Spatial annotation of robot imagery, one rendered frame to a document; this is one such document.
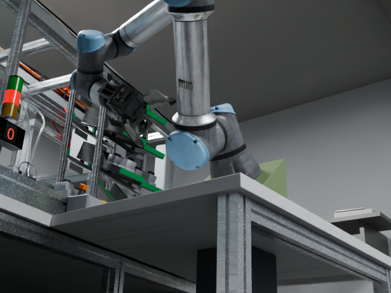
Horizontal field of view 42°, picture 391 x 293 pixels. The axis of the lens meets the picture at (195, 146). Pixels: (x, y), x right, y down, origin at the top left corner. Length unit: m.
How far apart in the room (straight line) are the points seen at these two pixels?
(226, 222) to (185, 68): 0.46
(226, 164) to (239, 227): 0.52
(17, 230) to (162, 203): 0.36
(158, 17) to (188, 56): 0.23
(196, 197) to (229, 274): 0.17
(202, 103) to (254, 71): 3.20
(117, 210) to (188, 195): 0.19
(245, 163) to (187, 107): 0.27
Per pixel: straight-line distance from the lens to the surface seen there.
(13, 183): 1.32
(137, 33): 1.48
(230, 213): 0.93
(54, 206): 1.42
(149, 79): 4.63
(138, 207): 1.07
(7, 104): 1.76
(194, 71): 1.25
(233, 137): 1.42
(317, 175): 4.66
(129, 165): 1.95
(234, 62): 4.34
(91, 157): 2.04
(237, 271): 0.90
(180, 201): 1.00
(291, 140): 4.90
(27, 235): 1.24
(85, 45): 1.44
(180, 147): 1.29
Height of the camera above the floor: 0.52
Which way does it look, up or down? 24 degrees up
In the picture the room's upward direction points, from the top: 2 degrees clockwise
